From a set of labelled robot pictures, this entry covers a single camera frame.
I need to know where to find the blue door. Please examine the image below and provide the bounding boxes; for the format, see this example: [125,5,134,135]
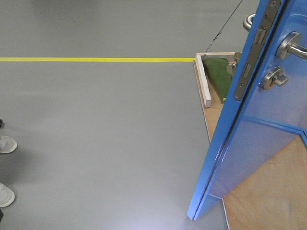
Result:
[187,0,307,220]

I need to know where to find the white wooden base beam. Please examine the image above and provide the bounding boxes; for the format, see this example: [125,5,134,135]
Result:
[195,53,212,108]

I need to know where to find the left green cushion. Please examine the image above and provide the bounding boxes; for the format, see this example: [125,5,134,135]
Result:
[202,57,233,102]

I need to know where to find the steel thumb turn lock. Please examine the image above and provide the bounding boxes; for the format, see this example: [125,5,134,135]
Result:
[260,66,289,91]

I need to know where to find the steel latch edge plate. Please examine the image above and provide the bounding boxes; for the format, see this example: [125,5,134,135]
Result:
[233,0,282,101]

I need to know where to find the wooden plywood platform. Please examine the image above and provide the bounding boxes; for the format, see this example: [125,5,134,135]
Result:
[193,51,307,230]

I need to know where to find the seated person in black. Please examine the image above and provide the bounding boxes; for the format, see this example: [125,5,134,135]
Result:
[0,136,18,207]

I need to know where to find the black shoe tip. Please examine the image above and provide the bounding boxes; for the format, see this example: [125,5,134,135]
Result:
[0,209,4,222]

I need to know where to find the steel outer door handle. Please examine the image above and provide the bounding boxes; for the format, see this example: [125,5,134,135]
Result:
[242,13,255,32]

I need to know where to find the thin dark guy rope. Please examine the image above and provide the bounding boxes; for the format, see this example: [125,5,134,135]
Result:
[205,0,243,53]

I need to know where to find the steel lever door handle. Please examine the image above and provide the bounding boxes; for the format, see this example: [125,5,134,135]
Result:
[275,31,307,59]

